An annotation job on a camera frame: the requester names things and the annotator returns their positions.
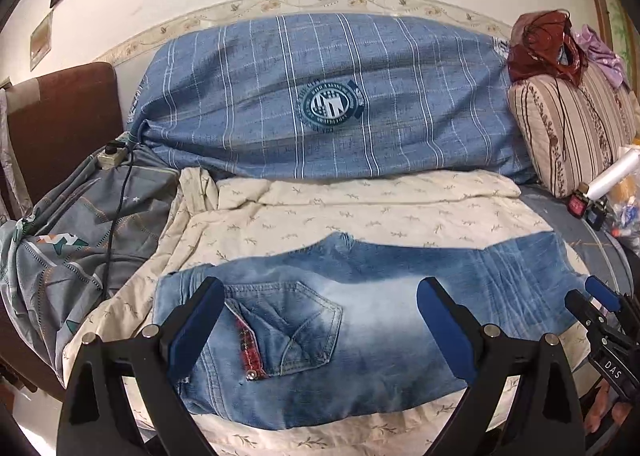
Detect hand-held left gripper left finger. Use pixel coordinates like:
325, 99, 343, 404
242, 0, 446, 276
56, 277, 226, 456

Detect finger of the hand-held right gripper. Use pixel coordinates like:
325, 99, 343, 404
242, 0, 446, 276
584, 276, 632, 322
564, 288, 608, 337

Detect small red box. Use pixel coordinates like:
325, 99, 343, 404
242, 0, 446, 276
567, 190, 591, 216

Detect small wall picture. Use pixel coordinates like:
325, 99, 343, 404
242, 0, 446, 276
29, 10, 54, 72

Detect blue denim pants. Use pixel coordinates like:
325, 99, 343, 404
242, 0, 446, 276
152, 232, 591, 432

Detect clear plastic bag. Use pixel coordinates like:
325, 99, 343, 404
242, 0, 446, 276
607, 186, 640, 257

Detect white power strip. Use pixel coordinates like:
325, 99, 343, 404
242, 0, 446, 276
96, 142, 128, 169

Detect grey patterned quilt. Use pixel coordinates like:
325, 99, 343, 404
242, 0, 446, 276
0, 143, 181, 387

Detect cream leaf-print blanket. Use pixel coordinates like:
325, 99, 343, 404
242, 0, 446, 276
62, 167, 601, 456

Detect black cable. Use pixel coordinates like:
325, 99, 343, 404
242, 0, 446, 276
102, 141, 136, 299

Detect person's right hand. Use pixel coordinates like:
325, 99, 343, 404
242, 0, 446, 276
582, 383, 640, 437

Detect red-brown cloth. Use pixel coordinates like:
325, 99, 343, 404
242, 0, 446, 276
507, 10, 591, 87

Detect brown headboard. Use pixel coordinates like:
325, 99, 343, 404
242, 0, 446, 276
5, 62, 126, 222

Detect blue plaid pillow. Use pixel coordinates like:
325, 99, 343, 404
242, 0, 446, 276
125, 12, 536, 184

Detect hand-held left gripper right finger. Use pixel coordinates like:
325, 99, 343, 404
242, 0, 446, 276
416, 277, 586, 456

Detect striped beige pillow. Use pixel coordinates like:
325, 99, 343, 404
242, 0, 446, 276
507, 63, 640, 199

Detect white plastic roll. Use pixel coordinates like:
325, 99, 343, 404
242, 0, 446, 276
587, 146, 640, 199

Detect purple cloth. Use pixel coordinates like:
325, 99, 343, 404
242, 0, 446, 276
570, 25, 631, 87

